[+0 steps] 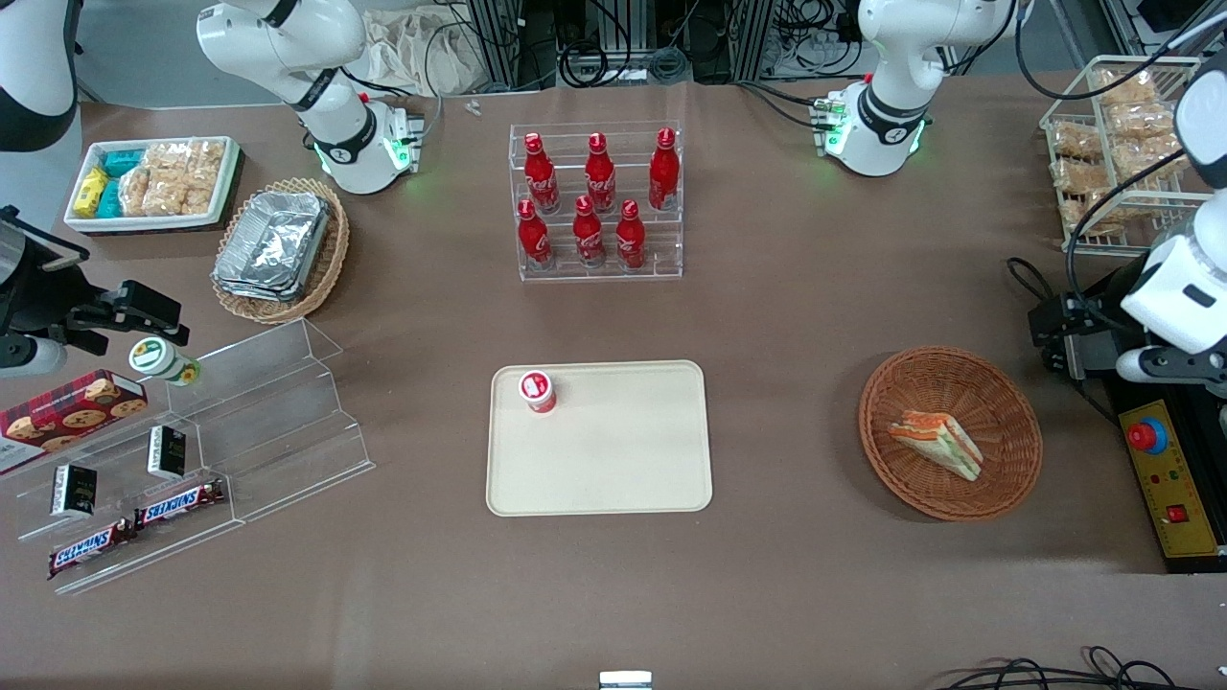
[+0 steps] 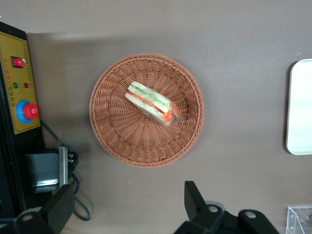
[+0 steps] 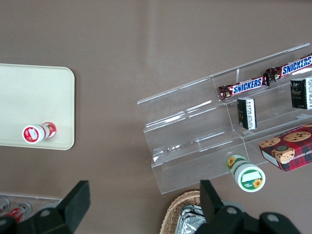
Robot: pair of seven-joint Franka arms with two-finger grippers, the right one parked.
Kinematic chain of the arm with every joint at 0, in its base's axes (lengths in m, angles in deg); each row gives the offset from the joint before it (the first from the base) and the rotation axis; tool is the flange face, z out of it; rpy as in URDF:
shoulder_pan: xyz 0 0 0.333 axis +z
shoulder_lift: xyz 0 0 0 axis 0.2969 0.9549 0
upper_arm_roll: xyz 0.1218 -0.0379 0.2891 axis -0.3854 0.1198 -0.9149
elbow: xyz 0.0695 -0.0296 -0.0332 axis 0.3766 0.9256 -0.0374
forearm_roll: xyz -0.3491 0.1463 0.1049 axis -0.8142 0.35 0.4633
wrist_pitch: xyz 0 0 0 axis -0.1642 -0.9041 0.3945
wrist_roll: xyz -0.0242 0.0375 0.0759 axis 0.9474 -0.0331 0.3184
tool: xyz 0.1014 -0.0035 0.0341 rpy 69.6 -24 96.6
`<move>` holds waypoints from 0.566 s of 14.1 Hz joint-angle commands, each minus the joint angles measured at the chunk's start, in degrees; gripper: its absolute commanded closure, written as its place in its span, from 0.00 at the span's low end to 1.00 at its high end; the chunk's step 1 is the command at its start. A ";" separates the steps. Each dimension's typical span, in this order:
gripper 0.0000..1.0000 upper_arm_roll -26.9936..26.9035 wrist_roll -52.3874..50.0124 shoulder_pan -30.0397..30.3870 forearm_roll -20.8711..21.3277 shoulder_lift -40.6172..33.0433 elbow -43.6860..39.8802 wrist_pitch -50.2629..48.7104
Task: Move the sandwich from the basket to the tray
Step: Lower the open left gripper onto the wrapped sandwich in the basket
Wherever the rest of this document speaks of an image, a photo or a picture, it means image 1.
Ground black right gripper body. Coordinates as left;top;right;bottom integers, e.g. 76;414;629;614
0;206;117;339

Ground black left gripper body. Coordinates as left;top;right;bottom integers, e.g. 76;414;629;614
1081;286;1146;338

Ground triangle sandwich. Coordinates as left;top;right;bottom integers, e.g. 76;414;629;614
888;410;984;482

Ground silver foil tray stack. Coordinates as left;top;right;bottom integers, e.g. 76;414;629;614
212;191;332;303

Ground brown wicker basket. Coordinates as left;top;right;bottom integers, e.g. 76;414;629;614
858;345;1044;523

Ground light wicker basket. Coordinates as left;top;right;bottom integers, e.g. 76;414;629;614
210;177;351;326

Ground beige plastic tray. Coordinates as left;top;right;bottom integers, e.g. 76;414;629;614
485;360;714;518

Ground green lid cup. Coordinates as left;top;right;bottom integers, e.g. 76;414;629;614
129;337;202;388

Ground grey metal box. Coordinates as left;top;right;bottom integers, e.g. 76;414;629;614
1064;331;1121;381

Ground white rectangular bin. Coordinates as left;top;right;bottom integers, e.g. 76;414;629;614
63;136;241;234

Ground clear cracker snack bag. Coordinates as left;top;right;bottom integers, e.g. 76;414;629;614
1112;134;1190;188
1050;123;1103;162
188;140;227;188
153;177;218;218
1059;195;1127;238
1093;69;1159;106
1107;101;1182;140
144;142;193;178
1052;158;1108;197
119;167;159;218

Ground red tartan cookie box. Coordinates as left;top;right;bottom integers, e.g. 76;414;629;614
0;370;150;477

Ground small black box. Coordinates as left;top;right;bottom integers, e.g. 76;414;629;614
147;425;188;481
51;464;98;520

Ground clear acrylic stepped shelf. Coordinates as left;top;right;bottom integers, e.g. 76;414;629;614
14;318;377;597

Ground snickers bar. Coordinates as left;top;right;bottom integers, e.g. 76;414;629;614
48;518;137;580
134;478;227;530

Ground yellow black control box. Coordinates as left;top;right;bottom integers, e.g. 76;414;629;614
1117;383;1227;576

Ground beige cloth bag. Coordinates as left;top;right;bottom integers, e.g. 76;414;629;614
359;8;492;97

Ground red lid cup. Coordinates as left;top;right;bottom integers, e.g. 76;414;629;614
519;370;559;415

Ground red cola bottle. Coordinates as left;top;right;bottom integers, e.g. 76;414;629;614
585;132;617;214
572;195;607;268
517;198;554;269
522;132;561;215
614;199;647;270
648;127;681;212

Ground clear acrylic bottle rack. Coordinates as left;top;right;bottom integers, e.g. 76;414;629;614
508;121;684;283

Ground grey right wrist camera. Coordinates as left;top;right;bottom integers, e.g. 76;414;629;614
0;335;68;377

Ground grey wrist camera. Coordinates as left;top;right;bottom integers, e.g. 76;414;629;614
0;335;68;377
1115;347;1227;386

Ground black cable loop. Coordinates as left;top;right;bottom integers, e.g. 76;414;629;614
1006;256;1055;310

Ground white wire basket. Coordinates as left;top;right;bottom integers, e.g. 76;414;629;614
1040;56;1204;255

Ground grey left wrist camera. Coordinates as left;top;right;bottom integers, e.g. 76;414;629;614
1115;347;1227;386

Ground black tangled cables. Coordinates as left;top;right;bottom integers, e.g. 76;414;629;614
935;647;1227;690

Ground black arm base cables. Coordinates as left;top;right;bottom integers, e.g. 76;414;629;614
736;80;831;131

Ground aluminium frame rack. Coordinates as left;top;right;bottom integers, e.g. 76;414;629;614
465;0;864;89

